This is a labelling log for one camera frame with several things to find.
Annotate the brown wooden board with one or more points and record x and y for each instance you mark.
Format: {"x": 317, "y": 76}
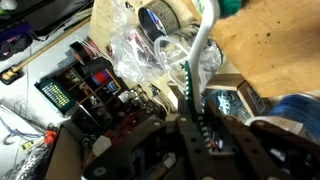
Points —
{"x": 273, "y": 43}

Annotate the black tape roll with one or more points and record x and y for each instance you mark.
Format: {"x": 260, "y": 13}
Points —
{"x": 80, "y": 51}

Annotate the green and white brush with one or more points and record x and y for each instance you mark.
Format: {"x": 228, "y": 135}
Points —
{"x": 203, "y": 43}

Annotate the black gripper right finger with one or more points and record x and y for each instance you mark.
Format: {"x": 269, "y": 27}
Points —
{"x": 250, "y": 153}

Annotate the round metal tin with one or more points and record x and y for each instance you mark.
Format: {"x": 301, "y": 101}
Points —
{"x": 156, "y": 20}

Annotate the wooden cubby organizer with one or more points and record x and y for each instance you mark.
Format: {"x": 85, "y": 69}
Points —
{"x": 96, "y": 90}

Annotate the small wooden box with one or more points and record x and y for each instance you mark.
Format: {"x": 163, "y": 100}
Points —
{"x": 243, "y": 96}

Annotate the black cylinder cup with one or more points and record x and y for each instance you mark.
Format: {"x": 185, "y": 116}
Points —
{"x": 96, "y": 65}

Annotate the green bit case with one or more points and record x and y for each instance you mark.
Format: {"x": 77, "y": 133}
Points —
{"x": 55, "y": 95}

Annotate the clear plastic bags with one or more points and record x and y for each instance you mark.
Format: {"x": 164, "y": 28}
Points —
{"x": 130, "y": 56}

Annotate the wooden top workbench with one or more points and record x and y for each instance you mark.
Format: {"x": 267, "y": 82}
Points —
{"x": 103, "y": 16}

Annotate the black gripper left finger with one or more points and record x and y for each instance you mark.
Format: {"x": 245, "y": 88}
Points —
{"x": 196, "y": 153}

